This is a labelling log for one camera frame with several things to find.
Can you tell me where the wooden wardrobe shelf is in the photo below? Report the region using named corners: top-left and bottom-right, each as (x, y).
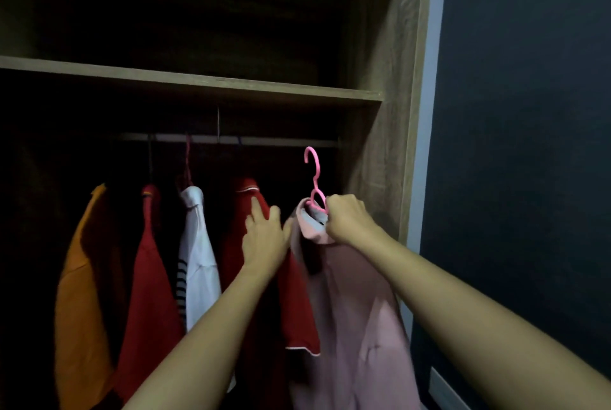
top-left (0, 55), bottom-right (384, 104)

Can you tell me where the red hanger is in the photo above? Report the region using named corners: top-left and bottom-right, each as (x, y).
top-left (178, 134), bottom-right (194, 191)

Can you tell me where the red shirt with white trim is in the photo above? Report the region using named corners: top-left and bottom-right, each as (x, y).
top-left (219, 178), bottom-right (321, 410)

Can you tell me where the plain red shirt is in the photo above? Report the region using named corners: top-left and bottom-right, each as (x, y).
top-left (112, 184), bottom-right (185, 405)

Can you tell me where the orange shirt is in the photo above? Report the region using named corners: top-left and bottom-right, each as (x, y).
top-left (54, 184), bottom-right (126, 410)

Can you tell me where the white shirt with black stripes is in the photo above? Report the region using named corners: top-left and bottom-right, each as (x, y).
top-left (174, 185), bottom-right (236, 393)

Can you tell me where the white baseboard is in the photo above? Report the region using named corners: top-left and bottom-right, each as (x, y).
top-left (428, 367), bottom-right (460, 410)

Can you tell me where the wooden wardrobe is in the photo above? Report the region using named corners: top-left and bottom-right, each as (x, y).
top-left (0, 0), bottom-right (450, 410)

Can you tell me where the pink plastic hanger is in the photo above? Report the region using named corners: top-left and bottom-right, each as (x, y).
top-left (304, 146), bottom-right (330, 215)

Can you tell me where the pink shirt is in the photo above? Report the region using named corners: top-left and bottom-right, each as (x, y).
top-left (285, 197), bottom-right (422, 410)

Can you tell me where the person's right forearm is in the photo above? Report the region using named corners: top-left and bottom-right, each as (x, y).
top-left (362, 227), bottom-right (611, 410)

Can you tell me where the person's left hand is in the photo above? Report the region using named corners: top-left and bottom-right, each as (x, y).
top-left (242, 197), bottom-right (293, 280)

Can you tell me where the person's right hand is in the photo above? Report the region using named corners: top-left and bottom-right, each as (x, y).
top-left (325, 193), bottom-right (383, 248)

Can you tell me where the person's left forearm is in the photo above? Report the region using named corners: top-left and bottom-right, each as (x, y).
top-left (122, 263), bottom-right (283, 410)

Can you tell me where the metal clothes rail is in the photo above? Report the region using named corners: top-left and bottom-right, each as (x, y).
top-left (114, 133), bottom-right (341, 148)

